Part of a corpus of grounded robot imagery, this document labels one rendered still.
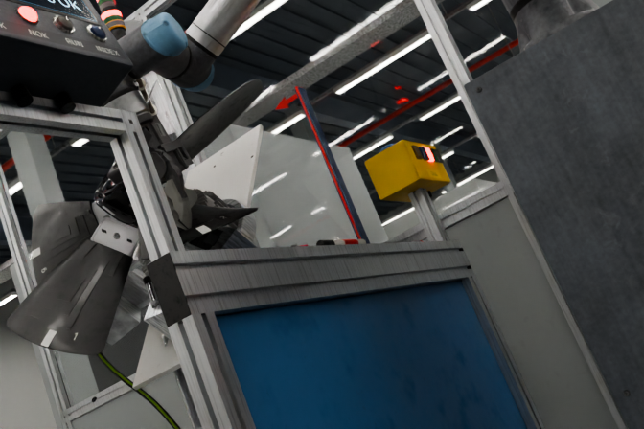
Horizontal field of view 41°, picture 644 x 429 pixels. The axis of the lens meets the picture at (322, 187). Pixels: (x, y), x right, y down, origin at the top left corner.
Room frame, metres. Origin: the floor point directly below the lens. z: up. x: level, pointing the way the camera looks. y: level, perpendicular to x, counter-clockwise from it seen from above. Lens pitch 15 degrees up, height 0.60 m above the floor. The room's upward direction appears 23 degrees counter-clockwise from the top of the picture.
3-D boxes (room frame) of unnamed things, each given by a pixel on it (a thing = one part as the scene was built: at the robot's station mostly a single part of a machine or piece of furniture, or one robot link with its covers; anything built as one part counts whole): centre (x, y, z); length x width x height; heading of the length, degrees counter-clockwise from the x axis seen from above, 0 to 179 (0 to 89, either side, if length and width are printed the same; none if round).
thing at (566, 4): (1.31, -0.46, 1.06); 0.15 x 0.15 x 0.10
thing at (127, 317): (1.84, 0.55, 1.03); 0.15 x 0.10 x 0.14; 153
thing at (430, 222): (1.72, -0.18, 0.92); 0.03 x 0.03 x 0.12; 63
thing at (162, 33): (1.35, 0.17, 1.32); 0.11 x 0.11 x 0.08; 76
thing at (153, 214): (0.99, 0.20, 0.96); 0.03 x 0.03 x 0.20; 63
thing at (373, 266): (1.37, 0.00, 0.82); 0.90 x 0.04 x 0.08; 153
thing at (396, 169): (1.72, -0.18, 1.02); 0.16 x 0.10 x 0.11; 153
